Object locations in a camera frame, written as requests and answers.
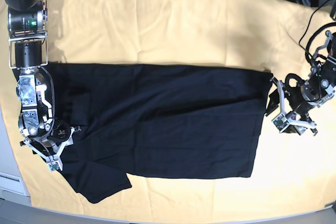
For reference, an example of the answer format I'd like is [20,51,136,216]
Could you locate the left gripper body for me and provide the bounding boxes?
[265,74,315,134]

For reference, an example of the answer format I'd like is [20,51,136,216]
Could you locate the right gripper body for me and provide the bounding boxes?
[31,121,79,157]

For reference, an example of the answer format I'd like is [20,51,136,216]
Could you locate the dark navy T-shirt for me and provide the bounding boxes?
[47,63,272,204]

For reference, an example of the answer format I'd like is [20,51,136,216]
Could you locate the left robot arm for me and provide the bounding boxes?
[265,30,335,135]

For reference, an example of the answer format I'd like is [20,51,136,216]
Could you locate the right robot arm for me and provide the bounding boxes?
[5,0,80,171]

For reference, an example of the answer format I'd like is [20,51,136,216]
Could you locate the white cabinet drawer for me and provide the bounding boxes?
[0,172,28,196]

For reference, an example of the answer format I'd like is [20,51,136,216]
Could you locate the yellow table cloth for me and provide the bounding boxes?
[1,0,335,223]

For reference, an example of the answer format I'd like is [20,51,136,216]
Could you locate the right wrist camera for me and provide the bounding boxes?
[46,156,63,172]

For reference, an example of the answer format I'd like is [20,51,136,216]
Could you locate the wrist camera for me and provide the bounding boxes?
[46,156,63,172]
[272,113,289,133]

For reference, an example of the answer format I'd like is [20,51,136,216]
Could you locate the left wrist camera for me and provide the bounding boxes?
[272,113,289,133]

